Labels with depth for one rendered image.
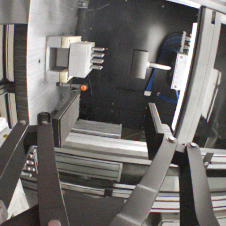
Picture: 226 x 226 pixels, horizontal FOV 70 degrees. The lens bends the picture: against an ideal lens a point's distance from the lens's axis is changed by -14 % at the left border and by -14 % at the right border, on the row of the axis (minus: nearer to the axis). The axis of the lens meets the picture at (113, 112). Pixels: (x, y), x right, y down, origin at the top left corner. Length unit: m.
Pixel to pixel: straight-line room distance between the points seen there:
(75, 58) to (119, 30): 0.34
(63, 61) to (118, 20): 0.33
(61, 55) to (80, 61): 0.10
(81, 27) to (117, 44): 0.18
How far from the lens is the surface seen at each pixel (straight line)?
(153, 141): 0.16
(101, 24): 0.83
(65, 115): 0.17
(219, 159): 0.58
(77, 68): 0.53
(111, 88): 0.86
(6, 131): 0.44
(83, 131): 0.66
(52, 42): 0.53
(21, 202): 0.64
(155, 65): 0.61
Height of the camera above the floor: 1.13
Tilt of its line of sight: 1 degrees down
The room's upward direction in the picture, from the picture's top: 98 degrees clockwise
